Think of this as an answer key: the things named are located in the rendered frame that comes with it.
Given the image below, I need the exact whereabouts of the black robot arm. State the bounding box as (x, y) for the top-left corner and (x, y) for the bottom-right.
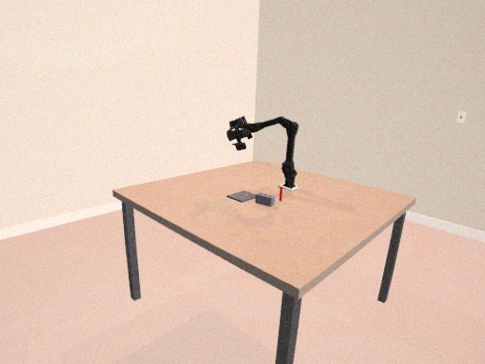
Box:
(226, 116), (298, 188)

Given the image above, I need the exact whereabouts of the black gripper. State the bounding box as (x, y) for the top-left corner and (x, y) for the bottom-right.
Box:
(229, 119), (247, 151)

